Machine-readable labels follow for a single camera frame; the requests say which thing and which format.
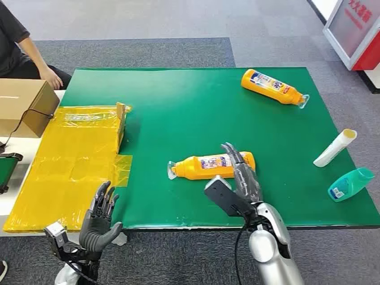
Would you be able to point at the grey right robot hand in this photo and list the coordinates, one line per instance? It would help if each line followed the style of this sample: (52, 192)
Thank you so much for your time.
(246, 179)

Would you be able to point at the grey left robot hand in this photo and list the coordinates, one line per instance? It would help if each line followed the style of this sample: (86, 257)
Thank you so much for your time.
(96, 230)

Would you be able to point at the orange bottle with clear cap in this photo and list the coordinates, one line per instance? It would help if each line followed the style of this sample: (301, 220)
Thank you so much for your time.
(204, 166)
(271, 87)

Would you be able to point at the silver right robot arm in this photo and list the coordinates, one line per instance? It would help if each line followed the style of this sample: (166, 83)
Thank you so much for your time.
(271, 244)

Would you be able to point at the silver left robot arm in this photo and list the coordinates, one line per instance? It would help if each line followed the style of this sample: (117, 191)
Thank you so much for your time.
(75, 271)

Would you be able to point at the white tube bottle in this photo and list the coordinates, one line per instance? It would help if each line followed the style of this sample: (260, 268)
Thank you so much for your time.
(335, 147)

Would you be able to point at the teal green bottle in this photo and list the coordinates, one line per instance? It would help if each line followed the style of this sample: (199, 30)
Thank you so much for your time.
(350, 184)

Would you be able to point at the yellow taped cardboard sheet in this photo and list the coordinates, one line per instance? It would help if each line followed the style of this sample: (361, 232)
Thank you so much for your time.
(74, 165)

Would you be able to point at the green table mat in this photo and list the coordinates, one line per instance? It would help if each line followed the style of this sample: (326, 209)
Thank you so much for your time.
(184, 137)

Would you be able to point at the black shoe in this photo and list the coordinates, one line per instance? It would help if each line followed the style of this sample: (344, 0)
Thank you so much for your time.
(2, 270)

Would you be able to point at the green bin with black rim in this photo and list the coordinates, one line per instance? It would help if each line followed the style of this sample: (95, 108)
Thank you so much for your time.
(7, 169)

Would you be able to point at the brown cardboard box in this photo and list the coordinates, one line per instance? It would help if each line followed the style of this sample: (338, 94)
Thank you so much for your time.
(25, 106)

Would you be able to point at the person's hand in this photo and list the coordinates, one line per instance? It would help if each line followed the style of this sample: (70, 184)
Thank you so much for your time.
(53, 78)

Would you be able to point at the red and white sign stand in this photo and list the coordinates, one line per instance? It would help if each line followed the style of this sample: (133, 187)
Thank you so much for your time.
(353, 33)

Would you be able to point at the person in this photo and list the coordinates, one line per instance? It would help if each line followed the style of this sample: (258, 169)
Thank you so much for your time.
(20, 51)

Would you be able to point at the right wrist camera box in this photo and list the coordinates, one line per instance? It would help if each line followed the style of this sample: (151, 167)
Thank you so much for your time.
(227, 196)

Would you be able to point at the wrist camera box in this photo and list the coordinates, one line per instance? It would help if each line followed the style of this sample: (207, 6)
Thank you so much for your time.
(56, 238)
(227, 196)

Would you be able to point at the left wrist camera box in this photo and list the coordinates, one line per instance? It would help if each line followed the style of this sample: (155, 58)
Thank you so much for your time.
(56, 238)

